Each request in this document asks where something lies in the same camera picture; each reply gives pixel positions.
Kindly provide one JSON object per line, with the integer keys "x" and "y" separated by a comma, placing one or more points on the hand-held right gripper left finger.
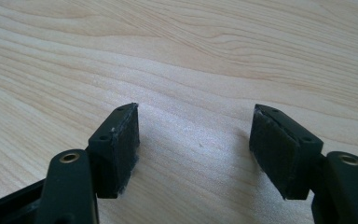
{"x": 118, "y": 155}

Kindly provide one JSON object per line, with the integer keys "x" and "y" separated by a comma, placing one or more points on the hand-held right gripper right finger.
{"x": 279, "y": 155}

